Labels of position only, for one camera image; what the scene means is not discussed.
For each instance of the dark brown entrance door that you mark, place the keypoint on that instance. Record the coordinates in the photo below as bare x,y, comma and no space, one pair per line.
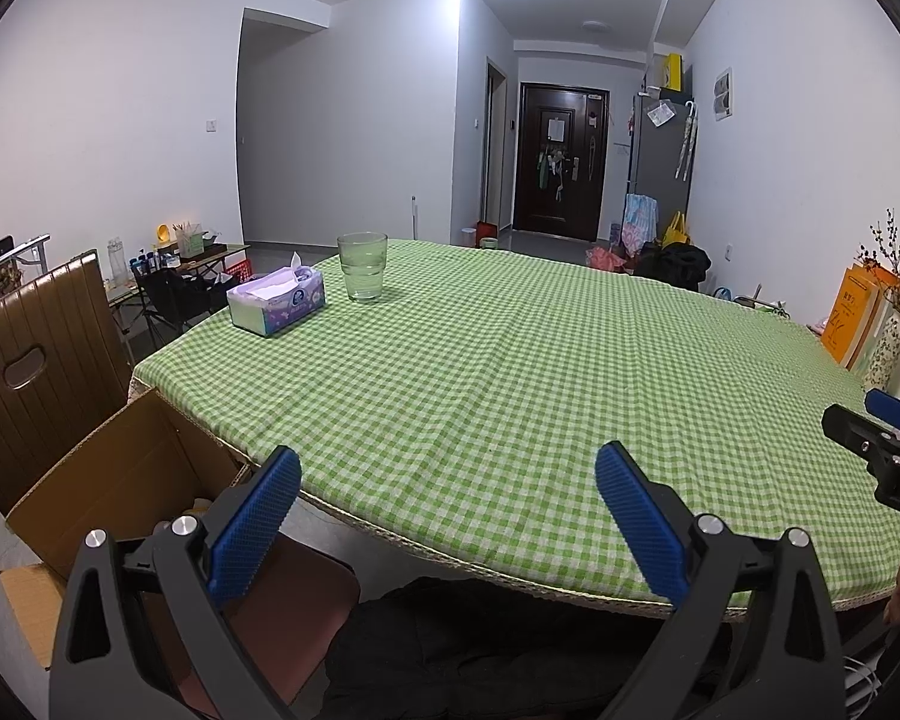
577,187

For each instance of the red bin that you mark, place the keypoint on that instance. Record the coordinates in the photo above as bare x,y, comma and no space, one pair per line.
487,230

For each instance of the brown slatted chair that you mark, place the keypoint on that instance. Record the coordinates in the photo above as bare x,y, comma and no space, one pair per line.
60,330

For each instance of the clear drinking glass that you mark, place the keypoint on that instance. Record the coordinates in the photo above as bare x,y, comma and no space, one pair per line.
362,270

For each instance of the white wall panel box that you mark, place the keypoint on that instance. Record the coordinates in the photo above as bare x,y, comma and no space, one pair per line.
723,94

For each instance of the yellow bag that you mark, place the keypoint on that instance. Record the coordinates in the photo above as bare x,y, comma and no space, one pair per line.
675,234

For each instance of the green pen holder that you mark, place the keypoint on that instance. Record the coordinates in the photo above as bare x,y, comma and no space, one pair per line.
190,244

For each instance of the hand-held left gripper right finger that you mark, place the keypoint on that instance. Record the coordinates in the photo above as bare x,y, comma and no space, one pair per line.
637,517

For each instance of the white pole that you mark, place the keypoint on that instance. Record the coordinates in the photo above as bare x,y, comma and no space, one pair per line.
415,217

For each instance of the red plastic crate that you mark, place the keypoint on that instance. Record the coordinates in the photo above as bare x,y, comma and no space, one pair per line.
238,268

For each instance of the white paper sheet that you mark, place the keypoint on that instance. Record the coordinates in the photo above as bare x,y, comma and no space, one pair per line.
661,114

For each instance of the red chair seat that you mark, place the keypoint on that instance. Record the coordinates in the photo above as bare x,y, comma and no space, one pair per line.
285,615

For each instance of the person's black pants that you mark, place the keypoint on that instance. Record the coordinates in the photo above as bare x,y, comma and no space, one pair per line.
495,652

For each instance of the pink plastic bag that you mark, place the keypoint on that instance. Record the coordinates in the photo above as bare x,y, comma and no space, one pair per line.
607,260

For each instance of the yellow box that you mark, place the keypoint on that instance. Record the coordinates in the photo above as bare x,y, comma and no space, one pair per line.
672,71

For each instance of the white paper notice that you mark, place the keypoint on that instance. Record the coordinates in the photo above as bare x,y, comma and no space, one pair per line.
556,130

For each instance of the metal frame rack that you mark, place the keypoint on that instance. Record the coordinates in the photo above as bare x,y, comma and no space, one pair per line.
7,244

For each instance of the floral ceramic vase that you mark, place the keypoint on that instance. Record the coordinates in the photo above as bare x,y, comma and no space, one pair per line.
886,356

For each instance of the wooden folding table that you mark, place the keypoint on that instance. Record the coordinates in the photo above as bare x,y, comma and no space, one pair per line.
225,250

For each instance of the orange book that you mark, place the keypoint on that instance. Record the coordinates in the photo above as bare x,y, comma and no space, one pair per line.
886,281
847,315

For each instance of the small round ceiling light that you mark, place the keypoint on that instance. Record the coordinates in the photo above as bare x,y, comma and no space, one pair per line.
597,27

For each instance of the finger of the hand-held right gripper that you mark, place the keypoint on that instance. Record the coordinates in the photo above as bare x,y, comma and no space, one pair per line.
870,442
892,406

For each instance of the brown cardboard box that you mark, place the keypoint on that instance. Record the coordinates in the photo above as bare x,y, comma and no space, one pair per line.
105,480

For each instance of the green checked tablecloth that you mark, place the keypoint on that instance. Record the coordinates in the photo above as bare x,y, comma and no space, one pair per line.
495,390

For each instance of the black folding chair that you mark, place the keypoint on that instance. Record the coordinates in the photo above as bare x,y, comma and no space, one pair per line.
180,300

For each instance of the black bag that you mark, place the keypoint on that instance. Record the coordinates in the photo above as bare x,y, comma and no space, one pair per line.
675,266

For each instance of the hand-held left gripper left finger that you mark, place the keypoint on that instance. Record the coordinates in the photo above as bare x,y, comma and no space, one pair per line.
259,517

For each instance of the purple tissue box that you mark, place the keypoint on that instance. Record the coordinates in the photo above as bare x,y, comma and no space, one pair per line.
277,300

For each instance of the light blue cloth bag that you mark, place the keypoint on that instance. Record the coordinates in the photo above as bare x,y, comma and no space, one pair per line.
639,225

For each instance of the white folded umbrella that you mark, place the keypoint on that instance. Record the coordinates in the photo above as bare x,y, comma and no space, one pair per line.
686,142

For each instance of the clear water bottle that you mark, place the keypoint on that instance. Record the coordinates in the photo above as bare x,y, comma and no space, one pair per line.
117,262

